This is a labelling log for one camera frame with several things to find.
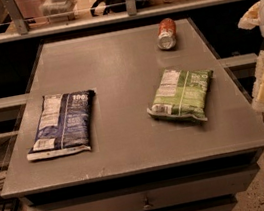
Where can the red coke can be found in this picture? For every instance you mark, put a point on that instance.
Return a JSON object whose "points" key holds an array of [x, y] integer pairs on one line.
{"points": [[167, 34]]}

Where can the green chip bag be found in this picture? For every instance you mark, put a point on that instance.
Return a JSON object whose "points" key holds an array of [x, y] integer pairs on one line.
{"points": [[181, 95]]}

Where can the blue chip bag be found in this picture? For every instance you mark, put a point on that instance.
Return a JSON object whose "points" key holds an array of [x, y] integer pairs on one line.
{"points": [[64, 126]]}

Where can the grey drawer cabinet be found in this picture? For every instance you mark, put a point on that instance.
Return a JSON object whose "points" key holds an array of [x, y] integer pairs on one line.
{"points": [[177, 166]]}

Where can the upper drawer knob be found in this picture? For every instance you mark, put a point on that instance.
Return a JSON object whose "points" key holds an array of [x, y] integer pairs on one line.
{"points": [[147, 204]]}

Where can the clear plastic container background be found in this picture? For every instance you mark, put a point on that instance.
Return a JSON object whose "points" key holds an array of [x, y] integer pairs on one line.
{"points": [[58, 10]]}

